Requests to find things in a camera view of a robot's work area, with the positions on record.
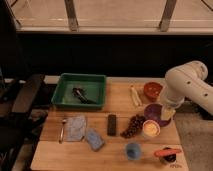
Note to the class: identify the bunch of dark grapes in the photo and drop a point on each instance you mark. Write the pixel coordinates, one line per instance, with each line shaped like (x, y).
(134, 127)

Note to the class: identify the black rectangular block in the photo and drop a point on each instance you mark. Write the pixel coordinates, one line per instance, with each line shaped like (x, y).
(112, 125)

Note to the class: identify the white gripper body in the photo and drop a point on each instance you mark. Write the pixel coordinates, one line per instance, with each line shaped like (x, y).
(167, 113)

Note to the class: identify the black utensil in tray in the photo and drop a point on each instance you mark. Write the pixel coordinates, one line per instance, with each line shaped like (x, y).
(79, 93)

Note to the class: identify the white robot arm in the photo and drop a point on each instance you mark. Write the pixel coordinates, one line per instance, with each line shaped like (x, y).
(186, 81)

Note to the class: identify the metal spoon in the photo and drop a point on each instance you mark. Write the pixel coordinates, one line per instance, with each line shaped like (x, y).
(62, 130)

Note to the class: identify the red bowl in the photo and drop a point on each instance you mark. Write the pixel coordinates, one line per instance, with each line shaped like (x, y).
(152, 90)

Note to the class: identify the blue grey cloth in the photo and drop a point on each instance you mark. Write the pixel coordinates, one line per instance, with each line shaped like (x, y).
(76, 127)

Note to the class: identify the purple plate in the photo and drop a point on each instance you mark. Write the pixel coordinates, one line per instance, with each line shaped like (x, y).
(153, 112)

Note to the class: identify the blue cup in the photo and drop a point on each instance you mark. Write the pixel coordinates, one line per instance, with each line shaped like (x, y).
(133, 151)

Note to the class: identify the green plastic tray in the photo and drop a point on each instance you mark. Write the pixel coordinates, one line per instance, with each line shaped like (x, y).
(94, 87)

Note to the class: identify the pale yellow banana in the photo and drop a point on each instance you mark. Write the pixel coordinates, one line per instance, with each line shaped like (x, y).
(135, 96)

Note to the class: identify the orange carrot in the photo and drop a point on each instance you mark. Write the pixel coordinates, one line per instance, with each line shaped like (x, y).
(166, 152)

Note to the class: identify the yellow cup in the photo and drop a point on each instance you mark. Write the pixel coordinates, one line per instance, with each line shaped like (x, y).
(150, 129)

